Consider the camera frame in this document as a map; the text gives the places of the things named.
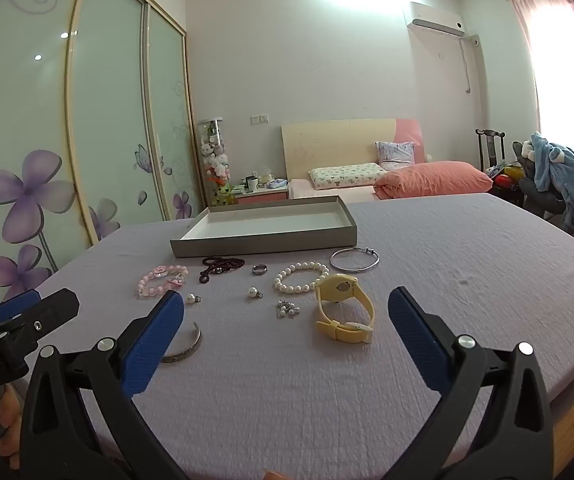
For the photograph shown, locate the white pearl bracelet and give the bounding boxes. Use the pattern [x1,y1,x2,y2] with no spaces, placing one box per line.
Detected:
[273,262,330,295]

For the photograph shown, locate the thin silver bangle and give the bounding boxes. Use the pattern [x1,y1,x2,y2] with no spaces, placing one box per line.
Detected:
[329,247,380,273]

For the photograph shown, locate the engraved silver cuff bracelet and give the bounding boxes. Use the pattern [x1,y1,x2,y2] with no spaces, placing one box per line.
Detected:
[161,322,204,364]

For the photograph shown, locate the colourful toy pile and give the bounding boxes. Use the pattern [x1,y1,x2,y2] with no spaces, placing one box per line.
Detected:
[487,162,525,191]

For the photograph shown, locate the green plush toy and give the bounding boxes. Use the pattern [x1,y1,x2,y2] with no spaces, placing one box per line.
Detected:
[212,182,238,207]

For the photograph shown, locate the grey cardboard tray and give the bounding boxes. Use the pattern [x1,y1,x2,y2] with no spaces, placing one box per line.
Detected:
[170,195,358,258]

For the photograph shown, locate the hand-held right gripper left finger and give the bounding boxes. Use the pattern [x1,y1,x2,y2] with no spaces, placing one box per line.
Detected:
[19,290,188,480]

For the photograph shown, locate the purple print pillow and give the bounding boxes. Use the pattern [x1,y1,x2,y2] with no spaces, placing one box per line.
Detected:
[375,141,416,168]

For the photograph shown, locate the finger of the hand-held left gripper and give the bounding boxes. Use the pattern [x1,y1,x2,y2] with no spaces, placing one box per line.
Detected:
[0,287,80,342]

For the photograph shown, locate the pink bed sheet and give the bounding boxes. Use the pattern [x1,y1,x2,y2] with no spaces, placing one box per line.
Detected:
[287,177,378,201]

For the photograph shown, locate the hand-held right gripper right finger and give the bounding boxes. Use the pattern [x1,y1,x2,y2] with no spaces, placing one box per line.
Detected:
[384,286,555,480]

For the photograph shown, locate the dark red bead necklace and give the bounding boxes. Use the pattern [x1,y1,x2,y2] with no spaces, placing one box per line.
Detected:
[198,256,246,283]

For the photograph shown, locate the white air conditioner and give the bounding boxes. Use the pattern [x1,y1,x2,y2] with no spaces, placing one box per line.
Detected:
[406,1,466,38]

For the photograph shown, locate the pink nightstand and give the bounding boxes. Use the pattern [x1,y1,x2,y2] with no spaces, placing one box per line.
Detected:
[232,182,290,206]

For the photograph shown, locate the pink curtain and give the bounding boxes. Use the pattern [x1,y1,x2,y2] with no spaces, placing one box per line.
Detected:
[499,0,574,196]

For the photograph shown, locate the floral sliding door wardrobe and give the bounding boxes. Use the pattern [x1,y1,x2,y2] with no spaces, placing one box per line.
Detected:
[0,0,205,301]

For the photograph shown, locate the cream and pink headboard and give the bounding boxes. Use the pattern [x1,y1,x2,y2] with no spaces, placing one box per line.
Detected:
[281,118,425,181]

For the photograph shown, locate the clear plush toy tube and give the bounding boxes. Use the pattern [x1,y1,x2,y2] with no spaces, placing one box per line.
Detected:
[197,117,232,206]

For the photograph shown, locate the flat floral pillow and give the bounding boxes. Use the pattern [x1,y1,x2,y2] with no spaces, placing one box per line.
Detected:
[308,162,388,191]

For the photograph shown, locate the dark wooden chair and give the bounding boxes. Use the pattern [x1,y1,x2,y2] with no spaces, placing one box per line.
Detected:
[475,129,508,176]

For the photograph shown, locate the purple tablecloth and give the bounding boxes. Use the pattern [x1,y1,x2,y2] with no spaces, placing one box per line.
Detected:
[2,192,574,480]

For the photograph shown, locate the pink bead bracelet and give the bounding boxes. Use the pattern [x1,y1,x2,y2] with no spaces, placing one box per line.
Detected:
[137,265,190,300]

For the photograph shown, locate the coral pink duvet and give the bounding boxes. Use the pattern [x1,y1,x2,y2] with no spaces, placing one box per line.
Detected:
[373,161,494,200]

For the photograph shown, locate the person's left hand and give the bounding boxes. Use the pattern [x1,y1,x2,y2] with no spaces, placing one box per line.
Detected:
[0,387,26,472]

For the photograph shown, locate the yellow wristwatch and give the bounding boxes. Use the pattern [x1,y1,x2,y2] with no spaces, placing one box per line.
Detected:
[313,274,375,345]

